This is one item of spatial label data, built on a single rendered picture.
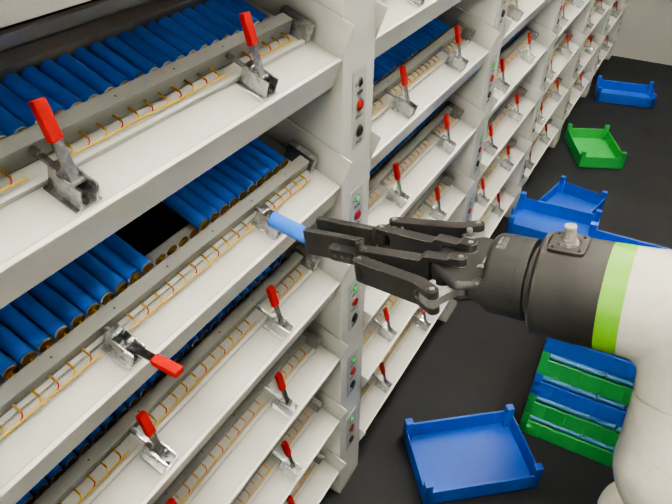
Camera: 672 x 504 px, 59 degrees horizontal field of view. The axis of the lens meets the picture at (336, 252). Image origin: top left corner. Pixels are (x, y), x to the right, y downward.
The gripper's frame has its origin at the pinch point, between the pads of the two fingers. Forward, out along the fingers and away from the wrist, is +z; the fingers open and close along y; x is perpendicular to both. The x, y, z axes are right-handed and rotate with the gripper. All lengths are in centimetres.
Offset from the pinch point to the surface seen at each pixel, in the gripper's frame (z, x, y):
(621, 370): -25, 72, -67
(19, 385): 19.8, 3.7, 27.5
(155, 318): 18.6, 7.2, 12.2
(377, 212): 23, 26, -46
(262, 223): 18.3, 6.2, -8.2
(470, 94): 21, 19, -95
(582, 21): 24, 37, -235
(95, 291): 23.2, 2.5, 15.0
